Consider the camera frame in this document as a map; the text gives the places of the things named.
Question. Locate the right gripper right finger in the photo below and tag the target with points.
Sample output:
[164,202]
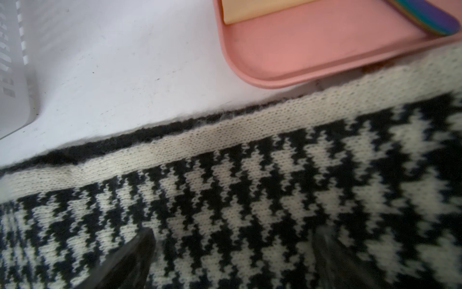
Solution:
[337,267]

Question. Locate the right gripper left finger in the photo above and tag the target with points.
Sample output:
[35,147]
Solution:
[127,268]

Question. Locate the black white houndstooth scarf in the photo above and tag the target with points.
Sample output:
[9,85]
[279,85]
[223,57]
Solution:
[234,199]

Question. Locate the white perforated plastic basket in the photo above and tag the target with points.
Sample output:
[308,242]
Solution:
[18,108]

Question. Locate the pink plastic tray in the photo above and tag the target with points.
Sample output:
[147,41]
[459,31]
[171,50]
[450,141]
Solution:
[318,39]

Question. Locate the iridescent spoon on tray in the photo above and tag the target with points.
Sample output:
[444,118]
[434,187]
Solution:
[427,16]

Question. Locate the beige cutting board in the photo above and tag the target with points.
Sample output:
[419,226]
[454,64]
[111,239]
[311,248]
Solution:
[235,11]

